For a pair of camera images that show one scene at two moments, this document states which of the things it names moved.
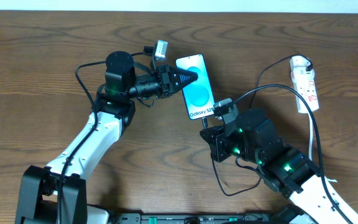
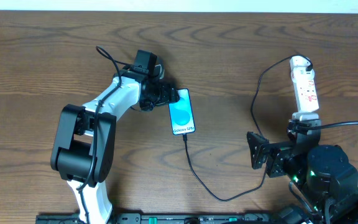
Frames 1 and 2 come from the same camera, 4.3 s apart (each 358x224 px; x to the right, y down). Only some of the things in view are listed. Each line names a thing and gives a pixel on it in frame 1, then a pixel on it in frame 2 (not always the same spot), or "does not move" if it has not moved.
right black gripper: [214, 143] → [270, 152]
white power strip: [304, 84] does not move
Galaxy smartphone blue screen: [198, 96] → [181, 114]
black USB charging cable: [204, 126] → [309, 68]
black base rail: [192, 218] does not move
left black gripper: [165, 81] → [171, 94]
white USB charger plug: [300, 61] does not move
